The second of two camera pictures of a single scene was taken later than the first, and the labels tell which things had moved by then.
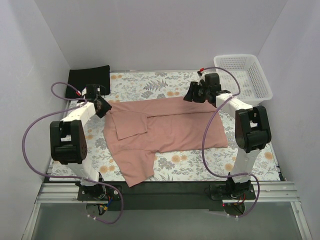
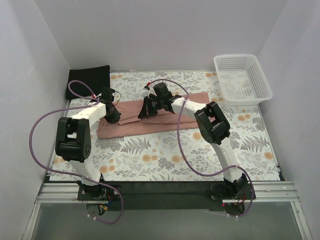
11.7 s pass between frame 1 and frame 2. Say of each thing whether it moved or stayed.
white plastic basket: stayed
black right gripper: moved
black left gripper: moved
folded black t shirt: stayed
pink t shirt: moved
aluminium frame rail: stayed
